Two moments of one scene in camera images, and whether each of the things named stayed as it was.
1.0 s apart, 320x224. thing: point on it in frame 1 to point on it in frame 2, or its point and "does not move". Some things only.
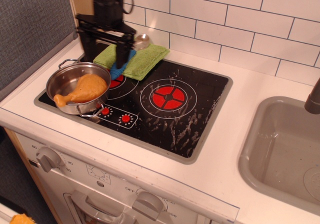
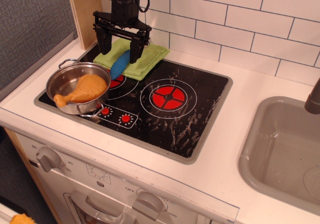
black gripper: x=107 y=21 to x=124 y=20
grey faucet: x=312 y=104 does not move
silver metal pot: x=63 y=80 does not move
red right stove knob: x=125 y=119 does not move
